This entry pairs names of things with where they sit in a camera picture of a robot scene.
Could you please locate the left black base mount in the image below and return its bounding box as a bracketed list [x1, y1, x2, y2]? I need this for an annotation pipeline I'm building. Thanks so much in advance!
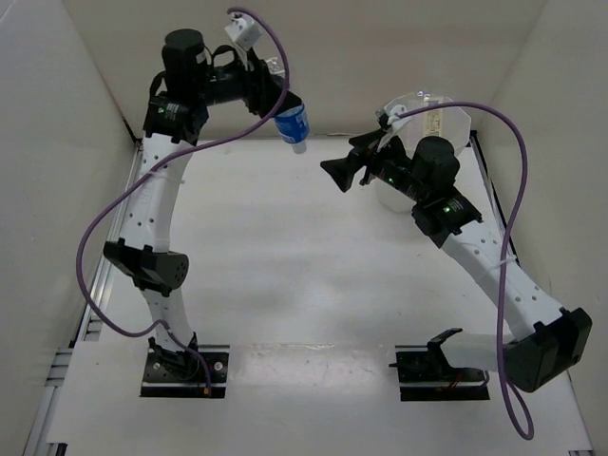
[140, 346, 230, 399]

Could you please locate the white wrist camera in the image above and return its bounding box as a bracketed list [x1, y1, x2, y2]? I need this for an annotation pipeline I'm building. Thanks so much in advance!
[224, 13, 262, 51]
[378, 104, 409, 149]

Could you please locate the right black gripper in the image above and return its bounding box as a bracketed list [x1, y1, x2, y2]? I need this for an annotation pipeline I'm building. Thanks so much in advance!
[319, 128, 428, 204]

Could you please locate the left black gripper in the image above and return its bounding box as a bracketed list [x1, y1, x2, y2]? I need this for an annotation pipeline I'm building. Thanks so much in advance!
[194, 47, 302, 121]

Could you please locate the left aluminium frame rail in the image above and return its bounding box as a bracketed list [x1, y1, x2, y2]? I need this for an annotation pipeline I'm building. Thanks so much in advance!
[23, 140, 153, 456]

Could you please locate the aluminium frame rail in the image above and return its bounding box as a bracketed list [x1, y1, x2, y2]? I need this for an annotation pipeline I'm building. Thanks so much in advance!
[469, 129, 597, 455]
[23, 140, 153, 456]

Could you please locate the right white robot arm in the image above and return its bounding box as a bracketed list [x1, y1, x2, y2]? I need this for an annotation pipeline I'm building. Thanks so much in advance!
[320, 131, 592, 392]

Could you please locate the white plastic bin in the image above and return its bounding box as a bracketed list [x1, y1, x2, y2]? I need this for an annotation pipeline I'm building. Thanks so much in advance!
[374, 92, 472, 213]

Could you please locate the blue label plastic bottle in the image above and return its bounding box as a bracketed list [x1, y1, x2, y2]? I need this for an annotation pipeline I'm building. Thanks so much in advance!
[274, 89, 310, 155]

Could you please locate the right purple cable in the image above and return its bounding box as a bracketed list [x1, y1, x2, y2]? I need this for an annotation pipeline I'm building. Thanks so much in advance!
[393, 100, 536, 439]

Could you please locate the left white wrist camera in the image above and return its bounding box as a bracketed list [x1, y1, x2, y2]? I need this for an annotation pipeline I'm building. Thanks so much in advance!
[224, 13, 262, 51]

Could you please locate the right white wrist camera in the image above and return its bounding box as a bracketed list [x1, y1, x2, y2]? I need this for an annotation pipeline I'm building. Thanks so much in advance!
[378, 104, 409, 149]

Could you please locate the right aluminium frame rail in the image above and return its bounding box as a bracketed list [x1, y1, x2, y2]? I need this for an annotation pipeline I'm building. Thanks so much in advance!
[469, 129, 597, 455]

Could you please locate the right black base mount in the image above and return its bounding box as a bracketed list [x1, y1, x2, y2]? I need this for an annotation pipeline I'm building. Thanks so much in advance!
[389, 346, 490, 403]

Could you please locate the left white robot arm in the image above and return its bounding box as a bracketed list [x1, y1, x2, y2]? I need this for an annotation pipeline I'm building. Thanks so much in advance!
[104, 26, 309, 380]

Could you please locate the large green label bottle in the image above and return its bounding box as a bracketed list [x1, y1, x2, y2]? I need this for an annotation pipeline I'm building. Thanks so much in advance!
[420, 92, 447, 137]

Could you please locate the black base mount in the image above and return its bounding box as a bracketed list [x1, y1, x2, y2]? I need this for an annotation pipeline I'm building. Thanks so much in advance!
[389, 346, 490, 403]
[140, 346, 230, 399]

